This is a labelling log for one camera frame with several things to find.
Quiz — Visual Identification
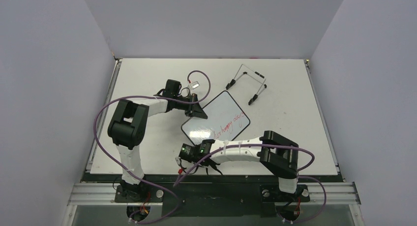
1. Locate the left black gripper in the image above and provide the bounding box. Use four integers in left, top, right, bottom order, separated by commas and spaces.
174, 93, 208, 119

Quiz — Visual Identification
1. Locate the small whiteboard with red writing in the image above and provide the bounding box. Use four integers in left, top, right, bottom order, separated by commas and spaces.
181, 90, 251, 145

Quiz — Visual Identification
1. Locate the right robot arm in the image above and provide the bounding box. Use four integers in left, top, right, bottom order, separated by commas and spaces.
176, 131, 308, 200

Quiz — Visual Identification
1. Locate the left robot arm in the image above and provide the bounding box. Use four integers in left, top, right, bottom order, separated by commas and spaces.
107, 80, 208, 201

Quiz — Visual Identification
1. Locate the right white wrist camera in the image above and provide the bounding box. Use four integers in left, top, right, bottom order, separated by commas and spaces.
175, 157, 186, 175

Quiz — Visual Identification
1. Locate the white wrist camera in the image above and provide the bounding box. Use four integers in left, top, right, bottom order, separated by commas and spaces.
187, 81, 199, 90
175, 157, 186, 175

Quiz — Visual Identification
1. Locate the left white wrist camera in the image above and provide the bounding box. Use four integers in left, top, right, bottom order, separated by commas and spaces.
187, 81, 199, 90

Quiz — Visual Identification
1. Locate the wire whiteboard stand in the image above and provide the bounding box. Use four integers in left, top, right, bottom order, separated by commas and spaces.
225, 64, 268, 106

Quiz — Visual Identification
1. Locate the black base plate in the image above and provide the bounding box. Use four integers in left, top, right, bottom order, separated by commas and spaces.
81, 174, 344, 219

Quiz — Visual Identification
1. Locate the aluminium rail frame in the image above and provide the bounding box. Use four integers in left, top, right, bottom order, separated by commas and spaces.
63, 58, 359, 226

